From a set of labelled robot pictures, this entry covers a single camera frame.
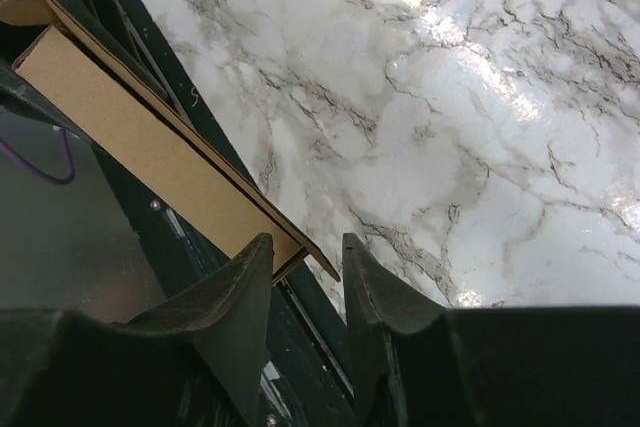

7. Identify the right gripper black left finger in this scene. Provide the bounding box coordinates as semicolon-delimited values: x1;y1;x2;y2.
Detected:
118;233;274;425

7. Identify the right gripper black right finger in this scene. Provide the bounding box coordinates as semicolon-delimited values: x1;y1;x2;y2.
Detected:
342;233;445;426

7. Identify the brown cardboard paper box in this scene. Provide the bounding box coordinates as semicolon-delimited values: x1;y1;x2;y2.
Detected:
1;0;339;281

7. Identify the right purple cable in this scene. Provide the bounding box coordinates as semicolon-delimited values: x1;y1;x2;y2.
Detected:
0;126;76;183

